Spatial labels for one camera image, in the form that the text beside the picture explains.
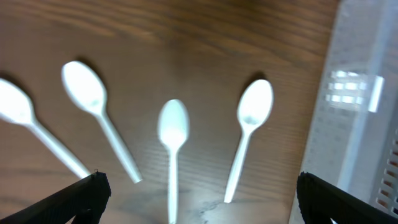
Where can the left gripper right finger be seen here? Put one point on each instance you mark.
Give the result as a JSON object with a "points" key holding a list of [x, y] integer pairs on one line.
{"points": [[323, 203]]}

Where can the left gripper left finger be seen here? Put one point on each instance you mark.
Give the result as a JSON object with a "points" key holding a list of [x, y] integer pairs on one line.
{"points": [[82, 202]]}

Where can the white plastic spoon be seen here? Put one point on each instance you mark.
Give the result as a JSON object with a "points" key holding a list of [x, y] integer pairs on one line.
{"points": [[17, 108], [87, 91], [253, 110], [173, 131]]}

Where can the clear plastic basket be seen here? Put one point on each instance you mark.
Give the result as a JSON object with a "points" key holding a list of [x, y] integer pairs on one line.
{"points": [[352, 141]]}

